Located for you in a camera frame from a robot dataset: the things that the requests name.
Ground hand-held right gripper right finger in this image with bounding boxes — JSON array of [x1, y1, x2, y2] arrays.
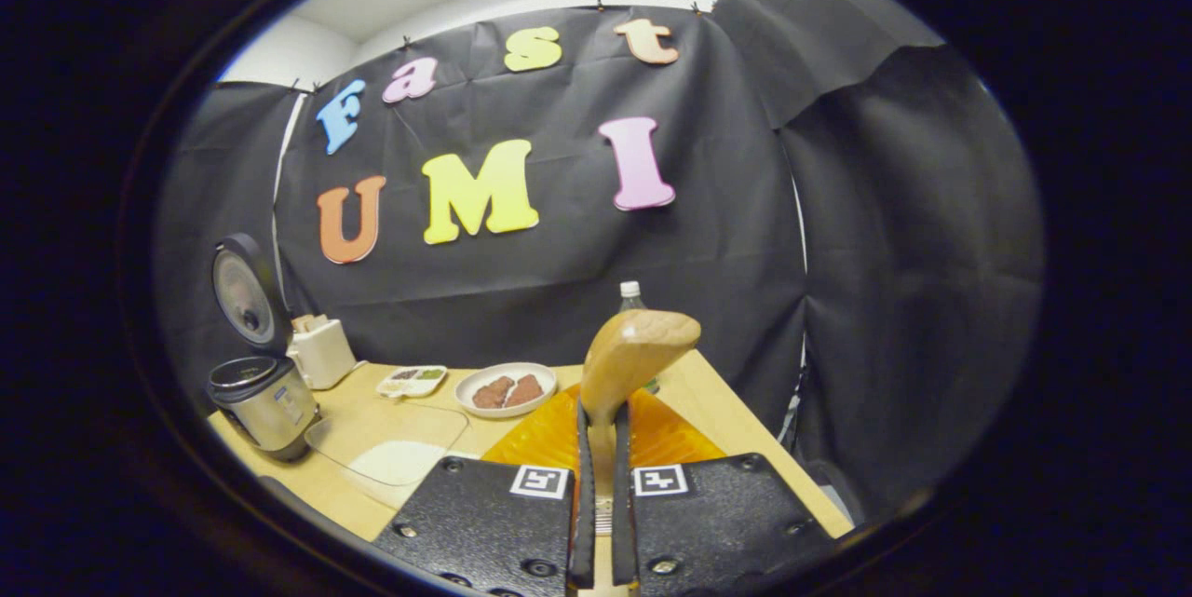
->
[[612, 387, 836, 597]]

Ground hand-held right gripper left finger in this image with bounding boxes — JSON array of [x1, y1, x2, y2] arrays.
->
[[372, 383, 597, 597]]

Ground clear box of rice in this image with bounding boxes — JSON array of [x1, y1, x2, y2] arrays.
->
[[305, 400, 481, 512]]

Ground wooden spoon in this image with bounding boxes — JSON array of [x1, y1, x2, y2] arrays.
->
[[579, 309, 702, 593]]

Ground black silver rice cooker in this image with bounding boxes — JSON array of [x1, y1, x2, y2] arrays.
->
[[207, 234, 322, 463]]

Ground white plate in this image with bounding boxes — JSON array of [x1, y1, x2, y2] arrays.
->
[[455, 362, 558, 419]]

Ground white divided food tray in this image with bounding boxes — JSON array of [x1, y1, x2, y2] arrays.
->
[[376, 365, 449, 399]]

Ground white toaster with bread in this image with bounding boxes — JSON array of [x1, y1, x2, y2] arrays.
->
[[287, 314, 357, 390]]

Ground green drink bottle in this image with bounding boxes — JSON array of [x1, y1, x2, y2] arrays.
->
[[618, 280, 662, 395]]

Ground black backdrop cloth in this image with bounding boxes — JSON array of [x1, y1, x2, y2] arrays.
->
[[154, 0, 1044, 523]]

